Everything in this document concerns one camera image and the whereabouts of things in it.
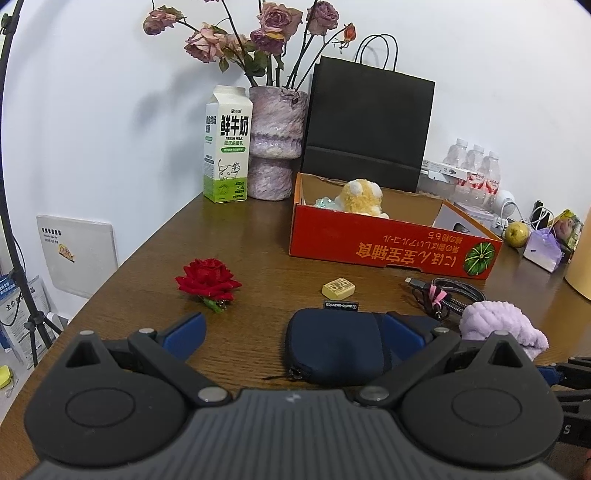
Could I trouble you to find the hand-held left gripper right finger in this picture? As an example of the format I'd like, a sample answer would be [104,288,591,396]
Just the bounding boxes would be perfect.
[355,311,526,409]

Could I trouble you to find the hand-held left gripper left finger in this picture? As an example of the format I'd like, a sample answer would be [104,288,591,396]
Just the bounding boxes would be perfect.
[64,312,234,409]

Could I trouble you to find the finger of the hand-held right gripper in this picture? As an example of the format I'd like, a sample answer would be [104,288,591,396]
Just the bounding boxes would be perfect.
[556,392,591,418]
[537,356,591,393]

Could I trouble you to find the red rose flower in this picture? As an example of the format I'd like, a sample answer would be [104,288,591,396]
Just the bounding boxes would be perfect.
[174,258,243,313]

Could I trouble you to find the black braided cable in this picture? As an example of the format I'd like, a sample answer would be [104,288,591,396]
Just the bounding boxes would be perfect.
[404,276,488,321]

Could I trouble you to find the navy blue zip pouch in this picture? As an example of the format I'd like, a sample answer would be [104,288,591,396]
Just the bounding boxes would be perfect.
[263,300,444,387]

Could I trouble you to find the lilac fluffy headband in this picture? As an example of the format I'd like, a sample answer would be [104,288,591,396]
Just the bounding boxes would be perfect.
[459,301,550,361]

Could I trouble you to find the small cream tile block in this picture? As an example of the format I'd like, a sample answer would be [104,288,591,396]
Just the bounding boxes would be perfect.
[321,278,355,299]

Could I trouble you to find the red cardboard box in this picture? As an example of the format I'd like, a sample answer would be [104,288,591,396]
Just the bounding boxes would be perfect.
[288,172,504,281]

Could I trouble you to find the yellow plush dog toy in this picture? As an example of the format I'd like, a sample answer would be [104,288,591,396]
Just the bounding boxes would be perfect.
[333,179,391,220]

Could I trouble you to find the yellow thermos jug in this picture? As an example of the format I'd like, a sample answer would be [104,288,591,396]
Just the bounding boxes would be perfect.
[564,256,591,301]

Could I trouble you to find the small white carton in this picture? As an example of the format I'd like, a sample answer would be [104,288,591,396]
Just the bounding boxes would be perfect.
[433,203,491,241]

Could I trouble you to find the purple plastic package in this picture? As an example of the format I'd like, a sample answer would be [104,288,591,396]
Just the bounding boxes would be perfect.
[523,227,564,273]

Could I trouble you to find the green apple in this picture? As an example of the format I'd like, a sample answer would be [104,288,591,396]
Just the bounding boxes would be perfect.
[505,222,531,248]

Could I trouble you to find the colourful snack packet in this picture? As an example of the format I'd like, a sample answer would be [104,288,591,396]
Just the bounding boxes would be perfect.
[551,209,583,252]

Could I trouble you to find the clear grain container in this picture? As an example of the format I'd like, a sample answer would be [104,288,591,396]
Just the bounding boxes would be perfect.
[418,175,458,201]

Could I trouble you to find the black light stand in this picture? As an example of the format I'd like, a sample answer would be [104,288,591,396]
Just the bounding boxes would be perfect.
[0,0,63,370]

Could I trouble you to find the white mini fan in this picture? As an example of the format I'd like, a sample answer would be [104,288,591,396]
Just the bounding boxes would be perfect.
[492,190,518,220]

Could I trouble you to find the flat white printed box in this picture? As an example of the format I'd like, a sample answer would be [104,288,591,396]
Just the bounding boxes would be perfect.
[422,158,468,178]

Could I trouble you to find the blue white leaflets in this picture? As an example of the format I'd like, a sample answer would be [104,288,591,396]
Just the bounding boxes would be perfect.
[0,273,51,365]

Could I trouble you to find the clear water bottle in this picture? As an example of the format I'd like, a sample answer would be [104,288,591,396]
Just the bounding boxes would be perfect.
[442,137,469,169]
[478,151,502,195]
[462,144,485,183]

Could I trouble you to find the white green milk carton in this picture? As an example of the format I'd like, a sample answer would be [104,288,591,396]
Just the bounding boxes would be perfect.
[203,85,254,204]

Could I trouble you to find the black paper bag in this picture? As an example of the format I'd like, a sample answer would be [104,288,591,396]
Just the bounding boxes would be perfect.
[300,34,436,193]

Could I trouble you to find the pink textured vase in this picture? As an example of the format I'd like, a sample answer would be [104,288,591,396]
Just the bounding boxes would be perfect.
[247,85,309,201]

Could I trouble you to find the dried rose bouquet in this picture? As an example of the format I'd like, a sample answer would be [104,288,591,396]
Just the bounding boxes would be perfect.
[143,0,358,90]

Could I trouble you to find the white wall panel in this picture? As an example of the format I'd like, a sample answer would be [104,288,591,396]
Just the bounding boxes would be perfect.
[36,213,118,311]

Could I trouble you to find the white charging cable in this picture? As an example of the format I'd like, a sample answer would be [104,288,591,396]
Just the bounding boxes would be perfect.
[496,203,557,232]

